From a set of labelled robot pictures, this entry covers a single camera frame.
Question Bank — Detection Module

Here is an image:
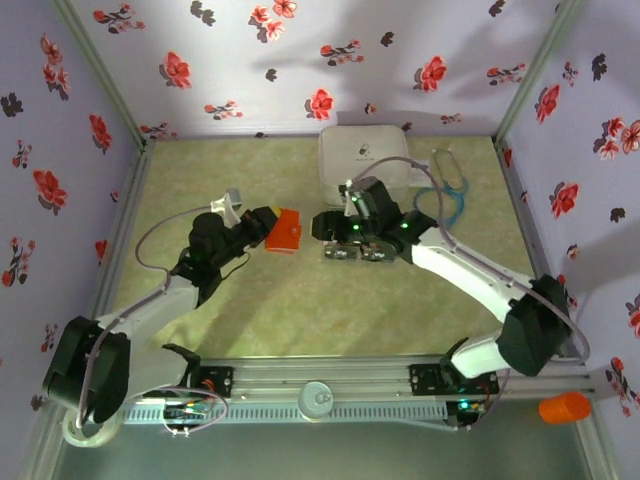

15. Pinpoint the orange card holder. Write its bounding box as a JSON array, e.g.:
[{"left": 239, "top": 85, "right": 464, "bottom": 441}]
[{"left": 264, "top": 208, "right": 303, "bottom": 256}]

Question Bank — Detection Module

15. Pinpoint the small white wipe packet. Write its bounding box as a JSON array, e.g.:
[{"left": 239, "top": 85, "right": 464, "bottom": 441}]
[{"left": 409, "top": 157, "right": 431, "bottom": 189}]

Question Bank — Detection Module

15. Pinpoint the blue stethoscope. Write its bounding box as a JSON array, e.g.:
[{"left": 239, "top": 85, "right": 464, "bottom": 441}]
[{"left": 412, "top": 147, "right": 471, "bottom": 234}]

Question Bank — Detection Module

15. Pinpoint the white square box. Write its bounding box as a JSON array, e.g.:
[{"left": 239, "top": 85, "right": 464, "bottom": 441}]
[{"left": 318, "top": 124, "right": 412, "bottom": 206}]

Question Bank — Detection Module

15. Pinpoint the green circuit board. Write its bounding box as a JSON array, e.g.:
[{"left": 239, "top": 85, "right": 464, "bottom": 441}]
[
  {"left": 447, "top": 397, "right": 489, "bottom": 432},
  {"left": 164, "top": 402, "right": 211, "bottom": 421}
]

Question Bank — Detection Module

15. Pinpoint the clear tape roll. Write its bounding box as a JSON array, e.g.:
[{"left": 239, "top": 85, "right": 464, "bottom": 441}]
[{"left": 62, "top": 405, "right": 124, "bottom": 449}]

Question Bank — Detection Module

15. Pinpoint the left arm lavender cable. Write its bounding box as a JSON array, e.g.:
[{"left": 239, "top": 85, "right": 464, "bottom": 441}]
[{"left": 74, "top": 207, "right": 229, "bottom": 437}]

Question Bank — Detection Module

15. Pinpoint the arm lavender cable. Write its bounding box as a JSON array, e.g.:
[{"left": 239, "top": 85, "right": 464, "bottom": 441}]
[
  {"left": 74, "top": 207, "right": 229, "bottom": 437},
  {"left": 349, "top": 155, "right": 592, "bottom": 434}
]

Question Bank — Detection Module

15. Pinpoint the aluminium side rail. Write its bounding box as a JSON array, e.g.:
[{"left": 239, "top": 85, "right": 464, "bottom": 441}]
[
  {"left": 92, "top": 139, "right": 157, "bottom": 321},
  {"left": 493, "top": 137, "right": 587, "bottom": 360}
]

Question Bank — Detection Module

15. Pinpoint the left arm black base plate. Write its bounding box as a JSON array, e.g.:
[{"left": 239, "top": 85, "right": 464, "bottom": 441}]
[{"left": 187, "top": 366, "right": 236, "bottom": 400}]

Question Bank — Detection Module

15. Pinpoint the wide aluminium base rail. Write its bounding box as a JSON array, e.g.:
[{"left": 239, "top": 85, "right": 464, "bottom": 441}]
[{"left": 122, "top": 353, "right": 597, "bottom": 404}]

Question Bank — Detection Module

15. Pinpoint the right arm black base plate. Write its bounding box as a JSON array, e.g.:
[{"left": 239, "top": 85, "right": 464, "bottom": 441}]
[{"left": 408, "top": 363, "right": 500, "bottom": 399}]

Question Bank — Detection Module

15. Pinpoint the white slotted cable duct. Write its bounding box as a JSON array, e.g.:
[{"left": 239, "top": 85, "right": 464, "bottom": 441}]
[{"left": 122, "top": 402, "right": 449, "bottom": 426}]

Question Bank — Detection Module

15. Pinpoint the aluminium frame post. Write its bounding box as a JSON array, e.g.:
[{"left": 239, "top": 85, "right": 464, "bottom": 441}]
[
  {"left": 493, "top": 0, "right": 585, "bottom": 146},
  {"left": 17, "top": 424, "right": 64, "bottom": 480},
  {"left": 49, "top": 0, "right": 156, "bottom": 151},
  {"left": 573, "top": 394, "right": 620, "bottom": 480}
]

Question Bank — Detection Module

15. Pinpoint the right arm lavender cable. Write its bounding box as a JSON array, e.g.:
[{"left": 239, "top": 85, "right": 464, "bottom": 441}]
[{"left": 349, "top": 155, "right": 592, "bottom": 434}]

